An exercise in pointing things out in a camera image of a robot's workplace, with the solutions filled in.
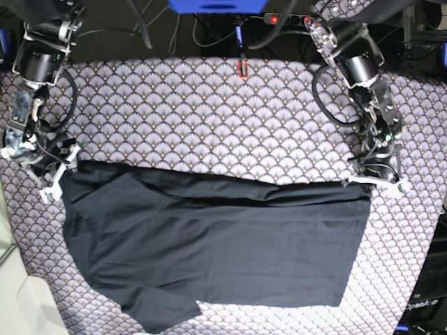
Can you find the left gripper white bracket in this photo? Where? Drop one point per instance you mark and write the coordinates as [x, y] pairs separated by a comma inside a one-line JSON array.
[[380, 167]]

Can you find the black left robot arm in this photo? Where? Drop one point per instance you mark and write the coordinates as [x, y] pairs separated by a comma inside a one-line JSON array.
[[348, 48]]

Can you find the fan-patterned table cloth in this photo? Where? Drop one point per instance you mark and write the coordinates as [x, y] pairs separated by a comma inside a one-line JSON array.
[[197, 115]]

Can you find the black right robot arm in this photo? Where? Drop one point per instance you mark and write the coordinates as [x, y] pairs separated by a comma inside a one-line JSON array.
[[50, 30]]

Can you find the white cabinet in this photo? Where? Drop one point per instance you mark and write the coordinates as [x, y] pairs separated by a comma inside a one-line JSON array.
[[27, 303]]

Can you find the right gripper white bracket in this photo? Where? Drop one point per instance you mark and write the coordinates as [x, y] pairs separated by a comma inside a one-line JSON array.
[[45, 163]]

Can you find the red table clamp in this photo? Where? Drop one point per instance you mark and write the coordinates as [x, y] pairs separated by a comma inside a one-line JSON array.
[[243, 69]]

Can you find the dark navy T-shirt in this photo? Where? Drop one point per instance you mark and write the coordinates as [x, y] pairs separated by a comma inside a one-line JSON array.
[[158, 242]]

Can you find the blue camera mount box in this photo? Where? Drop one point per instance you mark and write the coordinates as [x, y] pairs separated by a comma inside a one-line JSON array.
[[217, 6]]

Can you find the black OpenArm base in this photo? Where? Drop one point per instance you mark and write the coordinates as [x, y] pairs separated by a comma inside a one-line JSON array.
[[425, 312]]

